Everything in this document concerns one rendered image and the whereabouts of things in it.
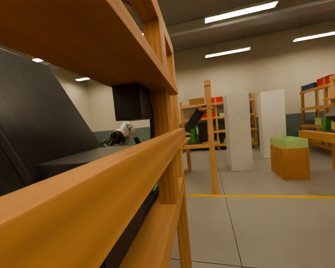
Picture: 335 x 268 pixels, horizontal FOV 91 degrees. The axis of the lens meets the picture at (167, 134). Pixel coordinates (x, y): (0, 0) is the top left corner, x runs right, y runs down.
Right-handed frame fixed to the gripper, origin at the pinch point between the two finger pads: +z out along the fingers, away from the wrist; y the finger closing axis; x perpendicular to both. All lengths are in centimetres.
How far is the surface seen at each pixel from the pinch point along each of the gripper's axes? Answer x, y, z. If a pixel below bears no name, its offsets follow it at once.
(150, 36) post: -15, 56, -18
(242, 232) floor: 167, -44, -78
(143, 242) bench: 37.5, -4.1, 31.2
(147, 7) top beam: -20, 65, -11
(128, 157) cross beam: 15, 38, 54
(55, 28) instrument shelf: -9, 45, 46
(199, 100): 97, 1, -646
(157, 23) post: -15, 63, -20
